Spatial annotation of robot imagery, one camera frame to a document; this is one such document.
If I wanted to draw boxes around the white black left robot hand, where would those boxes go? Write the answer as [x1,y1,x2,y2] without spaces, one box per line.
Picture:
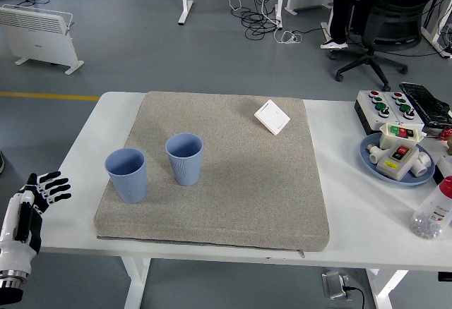
[0,170,73,274]

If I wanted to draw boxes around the blue ribbed plastic cup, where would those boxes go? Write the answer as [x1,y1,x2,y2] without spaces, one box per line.
[165,133,205,187]
[104,147,148,205]

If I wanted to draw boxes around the white push-button control box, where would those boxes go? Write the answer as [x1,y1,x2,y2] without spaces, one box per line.
[354,90,400,135]
[383,91,425,131]

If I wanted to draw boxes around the large white panel heater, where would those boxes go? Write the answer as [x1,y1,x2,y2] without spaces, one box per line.
[0,4,85,75]

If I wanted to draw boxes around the grey-brown speckled mat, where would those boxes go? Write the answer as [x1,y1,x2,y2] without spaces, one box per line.
[93,90,331,259]

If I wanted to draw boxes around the silver foot pedal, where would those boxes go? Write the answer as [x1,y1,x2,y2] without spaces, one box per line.
[321,269,354,301]

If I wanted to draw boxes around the white table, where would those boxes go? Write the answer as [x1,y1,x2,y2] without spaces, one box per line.
[20,91,452,309]

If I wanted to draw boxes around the blue round plate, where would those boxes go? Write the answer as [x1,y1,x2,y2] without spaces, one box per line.
[359,133,436,187]

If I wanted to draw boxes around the white plastic pipe fitting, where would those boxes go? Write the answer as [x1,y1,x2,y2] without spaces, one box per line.
[366,143,385,164]
[409,150,432,178]

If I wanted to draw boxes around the white box green red buttons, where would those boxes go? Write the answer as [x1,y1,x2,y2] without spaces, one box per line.
[379,122,427,151]

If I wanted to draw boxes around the person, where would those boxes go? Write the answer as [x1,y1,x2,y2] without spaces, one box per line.
[320,0,449,51]

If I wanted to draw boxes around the clear bottle red cap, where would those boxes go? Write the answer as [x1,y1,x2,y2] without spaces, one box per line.
[410,175,452,241]

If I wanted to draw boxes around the black wrapped flat package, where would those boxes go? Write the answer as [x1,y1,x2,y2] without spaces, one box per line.
[399,81,452,128]

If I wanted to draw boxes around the black office chair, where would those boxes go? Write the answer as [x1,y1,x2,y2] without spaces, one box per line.
[330,0,441,92]

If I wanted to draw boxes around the white wall switch plate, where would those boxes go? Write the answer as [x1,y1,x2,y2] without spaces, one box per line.
[254,99,292,136]

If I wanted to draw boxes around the black floor cable bundle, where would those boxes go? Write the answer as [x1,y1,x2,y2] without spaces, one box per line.
[231,0,283,40]

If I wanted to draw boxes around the white plug with cable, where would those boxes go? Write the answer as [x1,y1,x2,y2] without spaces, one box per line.
[274,29,304,46]

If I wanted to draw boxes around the black pedal cable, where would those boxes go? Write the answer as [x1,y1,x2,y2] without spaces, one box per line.
[344,286,365,309]

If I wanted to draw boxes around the grey switch box red button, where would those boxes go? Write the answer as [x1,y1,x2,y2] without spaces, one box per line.
[376,140,420,182]

